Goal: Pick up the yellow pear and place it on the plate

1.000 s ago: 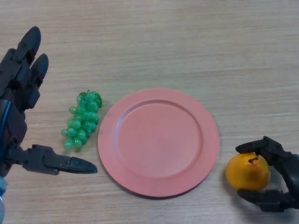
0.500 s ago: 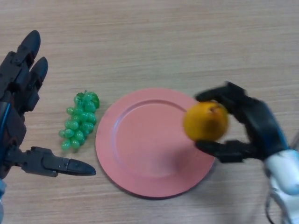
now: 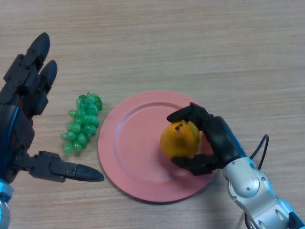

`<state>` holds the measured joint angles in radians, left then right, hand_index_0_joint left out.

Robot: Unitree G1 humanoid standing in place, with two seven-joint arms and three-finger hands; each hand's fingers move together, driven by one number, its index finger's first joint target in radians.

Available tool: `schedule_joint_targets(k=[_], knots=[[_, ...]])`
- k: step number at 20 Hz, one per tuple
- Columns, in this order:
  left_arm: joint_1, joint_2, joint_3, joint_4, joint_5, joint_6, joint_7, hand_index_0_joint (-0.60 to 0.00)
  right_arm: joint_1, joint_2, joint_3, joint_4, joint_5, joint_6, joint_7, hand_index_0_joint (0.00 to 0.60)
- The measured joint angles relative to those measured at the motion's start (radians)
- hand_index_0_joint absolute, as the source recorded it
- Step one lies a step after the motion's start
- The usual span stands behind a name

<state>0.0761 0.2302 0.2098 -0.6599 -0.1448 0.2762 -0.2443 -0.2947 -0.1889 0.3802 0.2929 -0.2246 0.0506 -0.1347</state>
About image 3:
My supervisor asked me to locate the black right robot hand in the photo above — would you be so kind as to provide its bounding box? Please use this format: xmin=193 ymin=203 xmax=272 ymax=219
xmin=166 ymin=102 xmax=247 ymax=177

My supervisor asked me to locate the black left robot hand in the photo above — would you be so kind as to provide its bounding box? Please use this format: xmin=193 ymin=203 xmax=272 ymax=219
xmin=0 ymin=32 xmax=105 ymax=184

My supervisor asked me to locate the yellow pear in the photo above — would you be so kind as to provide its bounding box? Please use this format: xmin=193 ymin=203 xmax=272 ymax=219
xmin=160 ymin=121 xmax=203 ymax=158

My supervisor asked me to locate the pink round plate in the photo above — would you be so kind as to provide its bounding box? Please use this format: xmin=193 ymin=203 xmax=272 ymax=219
xmin=98 ymin=90 xmax=221 ymax=205

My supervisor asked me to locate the green grape bunch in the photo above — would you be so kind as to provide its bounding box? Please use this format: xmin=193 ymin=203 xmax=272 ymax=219
xmin=60 ymin=92 xmax=103 ymax=156

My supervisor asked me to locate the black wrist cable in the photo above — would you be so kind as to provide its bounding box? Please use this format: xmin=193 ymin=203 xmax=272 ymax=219
xmin=249 ymin=134 xmax=270 ymax=170

